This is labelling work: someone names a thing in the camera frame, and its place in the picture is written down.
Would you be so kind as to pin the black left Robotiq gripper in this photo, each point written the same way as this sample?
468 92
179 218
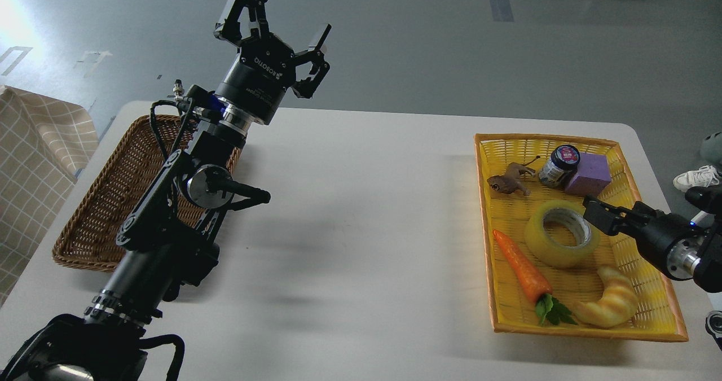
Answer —
260 76

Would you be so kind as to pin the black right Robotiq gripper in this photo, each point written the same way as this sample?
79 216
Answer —
668 242

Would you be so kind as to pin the yellow tape roll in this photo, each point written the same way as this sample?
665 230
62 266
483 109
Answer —
559 235

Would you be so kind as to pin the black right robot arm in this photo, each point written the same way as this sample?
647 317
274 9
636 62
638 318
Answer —
707 274

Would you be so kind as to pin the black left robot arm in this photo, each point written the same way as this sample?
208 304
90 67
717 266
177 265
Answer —
169 236

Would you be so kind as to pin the purple foam block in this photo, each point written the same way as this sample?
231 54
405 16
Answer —
592 176

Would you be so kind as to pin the small dark jar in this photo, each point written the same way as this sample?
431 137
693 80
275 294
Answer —
563 161

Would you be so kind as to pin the yellow plastic basket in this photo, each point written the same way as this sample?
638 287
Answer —
658 316

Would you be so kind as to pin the toy croissant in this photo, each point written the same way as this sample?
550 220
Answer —
617 305

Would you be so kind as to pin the brown toy animal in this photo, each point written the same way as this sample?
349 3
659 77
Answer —
510 181

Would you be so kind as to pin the white sneaker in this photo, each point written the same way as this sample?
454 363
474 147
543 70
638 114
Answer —
704 176

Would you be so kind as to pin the orange toy carrot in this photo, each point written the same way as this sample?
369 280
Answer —
535 286

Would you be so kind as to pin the beige checkered cloth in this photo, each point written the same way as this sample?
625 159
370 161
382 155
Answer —
45 143

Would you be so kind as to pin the brown wicker basket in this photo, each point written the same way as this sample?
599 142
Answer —
87 241

